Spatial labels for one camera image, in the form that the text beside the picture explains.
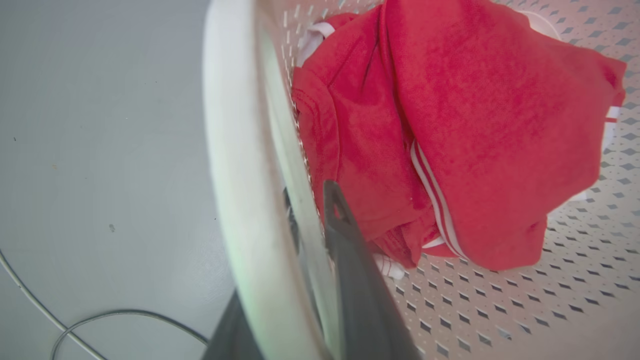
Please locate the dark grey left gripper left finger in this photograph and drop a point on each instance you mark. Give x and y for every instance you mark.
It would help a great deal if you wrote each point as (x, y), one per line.
(231, 332)

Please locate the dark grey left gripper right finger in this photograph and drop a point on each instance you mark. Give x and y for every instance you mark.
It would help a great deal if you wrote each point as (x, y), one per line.
(364, 300)

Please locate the white perforated laundry basket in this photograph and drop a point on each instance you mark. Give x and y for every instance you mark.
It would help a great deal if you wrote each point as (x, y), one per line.
(525, 300)

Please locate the red garment with white stripes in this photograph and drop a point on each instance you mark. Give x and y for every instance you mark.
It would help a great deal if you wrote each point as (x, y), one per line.
(480, 135)

